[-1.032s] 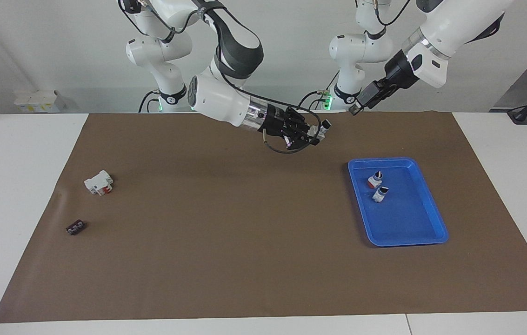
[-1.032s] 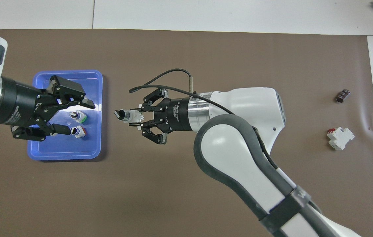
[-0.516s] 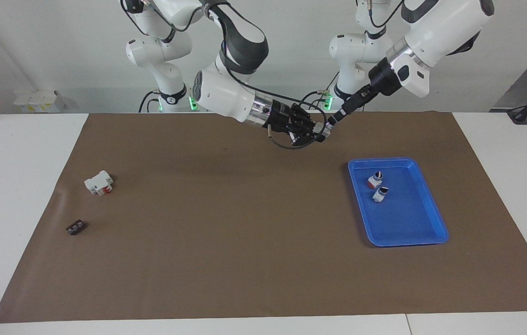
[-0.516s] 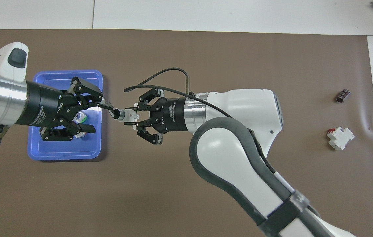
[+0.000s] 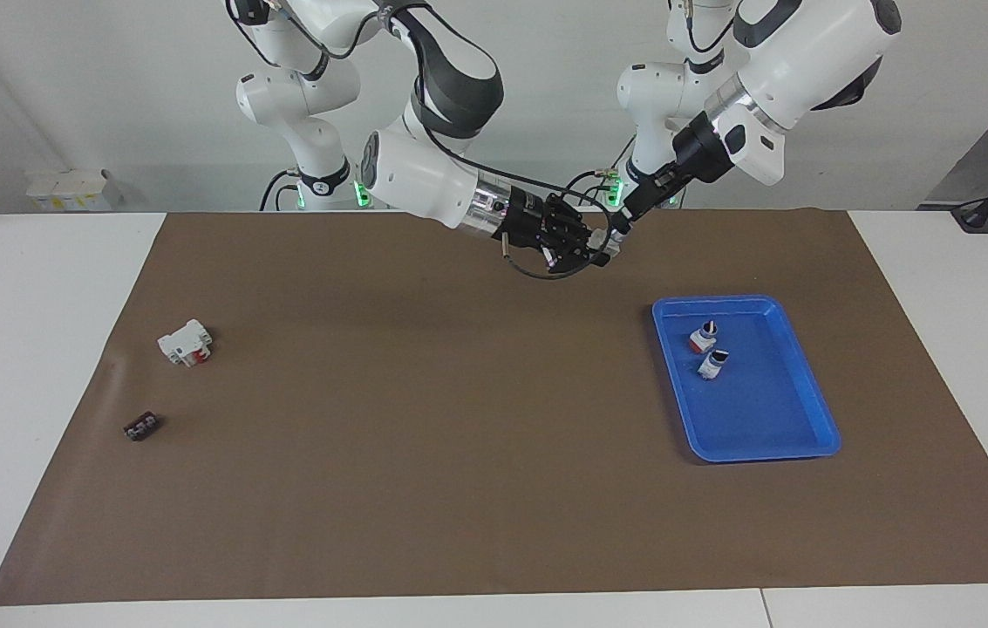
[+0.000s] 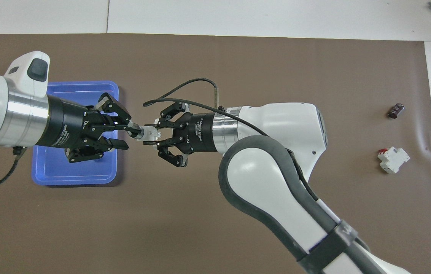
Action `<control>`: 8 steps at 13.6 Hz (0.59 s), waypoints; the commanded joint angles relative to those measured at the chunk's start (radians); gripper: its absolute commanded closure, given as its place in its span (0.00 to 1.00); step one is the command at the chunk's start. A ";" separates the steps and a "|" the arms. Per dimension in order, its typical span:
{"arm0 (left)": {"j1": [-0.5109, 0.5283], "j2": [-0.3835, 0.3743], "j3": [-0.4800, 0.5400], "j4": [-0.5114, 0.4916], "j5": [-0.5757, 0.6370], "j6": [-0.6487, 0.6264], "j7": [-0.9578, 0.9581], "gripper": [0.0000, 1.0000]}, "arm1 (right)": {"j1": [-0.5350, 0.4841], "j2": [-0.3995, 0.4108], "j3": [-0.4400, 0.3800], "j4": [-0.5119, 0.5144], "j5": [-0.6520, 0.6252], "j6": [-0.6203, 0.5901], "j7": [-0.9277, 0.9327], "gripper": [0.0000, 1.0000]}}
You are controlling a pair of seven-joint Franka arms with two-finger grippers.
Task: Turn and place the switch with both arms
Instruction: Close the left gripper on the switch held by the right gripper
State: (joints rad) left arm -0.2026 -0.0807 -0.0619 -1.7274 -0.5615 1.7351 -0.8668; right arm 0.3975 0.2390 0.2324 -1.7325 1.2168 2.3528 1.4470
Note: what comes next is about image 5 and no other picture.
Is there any white red circuit breaker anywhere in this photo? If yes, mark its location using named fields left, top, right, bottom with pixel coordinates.
left=157, top=319, right=215, bottom=368

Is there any white cardboard box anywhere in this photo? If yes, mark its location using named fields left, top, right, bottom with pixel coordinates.
left=27, top=170, right=121, bottom=212

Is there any blue plastic tray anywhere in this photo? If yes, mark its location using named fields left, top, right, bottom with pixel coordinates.
left=652, top=295, right=842, bottom=463

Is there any brown table mat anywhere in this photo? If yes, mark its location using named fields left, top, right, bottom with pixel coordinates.
left=0, top=208, right=988, bottom=607

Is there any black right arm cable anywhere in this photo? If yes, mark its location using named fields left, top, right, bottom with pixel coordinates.
left=498, top=231, right=612, bottom=281

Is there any black base cable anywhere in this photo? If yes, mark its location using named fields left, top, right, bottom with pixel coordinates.
left=556, top=170, right=625, bottom=208
left=260, top=170, right=303, bottom=212

